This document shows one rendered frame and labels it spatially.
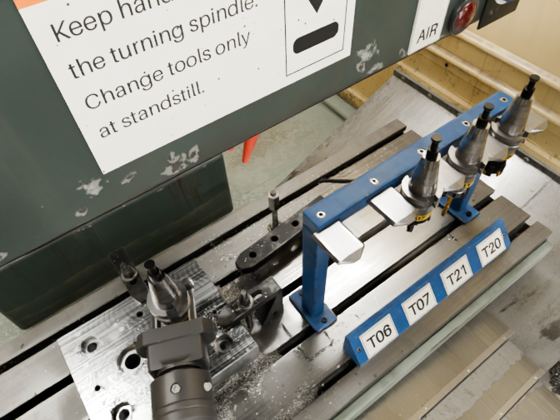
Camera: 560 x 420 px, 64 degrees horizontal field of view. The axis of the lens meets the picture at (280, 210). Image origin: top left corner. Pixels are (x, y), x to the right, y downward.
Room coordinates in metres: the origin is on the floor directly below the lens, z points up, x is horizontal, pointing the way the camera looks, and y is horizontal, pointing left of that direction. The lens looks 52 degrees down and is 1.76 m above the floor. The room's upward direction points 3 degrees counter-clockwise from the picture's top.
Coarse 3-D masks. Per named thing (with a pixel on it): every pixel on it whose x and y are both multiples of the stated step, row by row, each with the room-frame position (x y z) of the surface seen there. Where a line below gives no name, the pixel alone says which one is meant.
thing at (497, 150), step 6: (492, 138) 0.55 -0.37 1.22; (486, 144) 0.54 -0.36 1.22; (492, 144) 0.54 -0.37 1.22; (498, 144) 0.53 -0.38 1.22; (504, 144) 0.53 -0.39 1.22; (486, 150) 0.52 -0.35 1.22; (492, 150) 0.52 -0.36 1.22; (498, 150) 0.52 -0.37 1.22; (504, 150) 0.52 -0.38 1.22; (492, 156) 0.51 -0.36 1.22; (498, 156) 0.51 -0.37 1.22; (504, 156) 0.51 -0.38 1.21
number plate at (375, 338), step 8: (384, 320) 0.34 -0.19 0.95; (376, 328) 0.33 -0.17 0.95; (384, 328) 0.33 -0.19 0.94; (392, 328) 0.33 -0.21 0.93; (360, 336) 0.31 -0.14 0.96; (368, 336) 0.31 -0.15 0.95; (376, 336) 0.32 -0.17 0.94; (384, 336) 0.32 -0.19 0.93; (392, 336) 0.32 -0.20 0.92; (368, 344) 0.30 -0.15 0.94; (376, 344) 0.31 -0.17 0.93; (384, 344) 0.31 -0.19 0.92; (368, 352) 0.29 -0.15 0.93; (376, 352) 0.29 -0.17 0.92
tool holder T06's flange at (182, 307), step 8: (176, 280) 0.35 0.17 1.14; (184, 288) 0.33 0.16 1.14; (184, 296) 0.32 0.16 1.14; (152, 304) 0.31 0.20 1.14; (184, 304) 0.31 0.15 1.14; (152, 312) 0.30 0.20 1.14; (160, 312) 0.30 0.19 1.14; (168, 312) 0.30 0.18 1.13; (176, 312) 0.30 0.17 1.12; (184, 312) 0.30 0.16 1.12; (160, 320) 0.29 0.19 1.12; (168, 320) 0.29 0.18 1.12
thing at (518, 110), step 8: (520, 96) 0.57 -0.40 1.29; (512, 104) 0.57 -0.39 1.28; (520, 104) 0.56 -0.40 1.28; (528, 104) 0.55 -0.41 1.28; (504, 112) 0.57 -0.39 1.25; (512, 112) 0.56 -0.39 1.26; (520, 112) 0.55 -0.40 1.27; (528, 112) 0.55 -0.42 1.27; (504, 120) 0.56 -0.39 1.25; (512, 120) 0.55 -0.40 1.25; (520, 120) 0.55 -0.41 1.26; (504, 128) 0.55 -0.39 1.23; (512, 128) 0.55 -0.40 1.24; (520, 128) 0.55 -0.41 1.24
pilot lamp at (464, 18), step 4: (468, 4) 0.29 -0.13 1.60; (472, 4) 0.29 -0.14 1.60; (464, 8) 0.28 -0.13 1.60; (468, 8) 0.28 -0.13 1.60; (472, 8) 0.29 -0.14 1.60; (476, 8) 0.29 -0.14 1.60; (460, 12) 0.28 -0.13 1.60; (464, 12) 0.28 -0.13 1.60; (468, 12) 0.28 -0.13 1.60; (472, 12) 0.29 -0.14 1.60; (460, 16) 0.28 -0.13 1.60; (464, 16) 0.28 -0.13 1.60; (468, 16) 0.28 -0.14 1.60; (472, 16) 0.29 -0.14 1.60; (460, 20) 0.28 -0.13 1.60; (464, 20) 0.28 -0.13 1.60; (468, 20) 0.28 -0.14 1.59; (456, 24) 0.28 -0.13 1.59; (460, 24) 0.28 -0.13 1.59; (464, 24) 0.28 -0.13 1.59; (456, 28) 0.28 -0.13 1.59; (460, 28) 0.28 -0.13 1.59
